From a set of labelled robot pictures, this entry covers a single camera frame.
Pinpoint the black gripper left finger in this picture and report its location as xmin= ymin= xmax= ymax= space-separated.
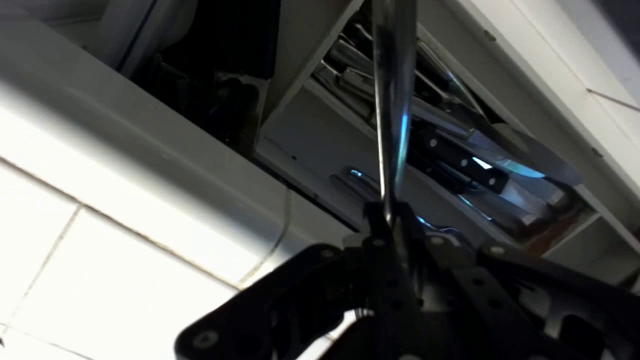
xmin=174 ymin=203 xmax=401 ymax=360

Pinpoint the white cutlery organizer tray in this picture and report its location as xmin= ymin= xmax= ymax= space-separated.
xmin=256 ymin=0 xmax=601 ymax=257

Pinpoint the open white kitchen drawer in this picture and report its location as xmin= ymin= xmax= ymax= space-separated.
xmin=252 ymin=0 xmax=640 ymax=289

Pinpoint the black handled kitchen knife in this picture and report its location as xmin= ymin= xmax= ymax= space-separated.
xmin=407 ymin=123 xmax=581 ymax=196

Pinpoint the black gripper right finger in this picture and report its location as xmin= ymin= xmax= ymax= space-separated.
xmin=398 ymin=207 xmax=640 ymax=360

